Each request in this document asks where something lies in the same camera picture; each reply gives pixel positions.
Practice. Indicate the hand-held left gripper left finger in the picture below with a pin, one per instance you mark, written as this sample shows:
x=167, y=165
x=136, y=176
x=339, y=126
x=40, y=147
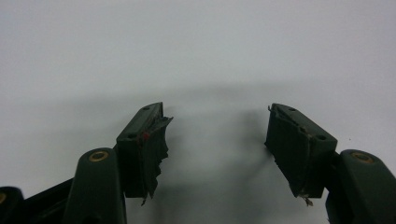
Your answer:
x=137, y=161

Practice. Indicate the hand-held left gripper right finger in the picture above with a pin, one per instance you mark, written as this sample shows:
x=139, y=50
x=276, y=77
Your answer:
x=299, y=155

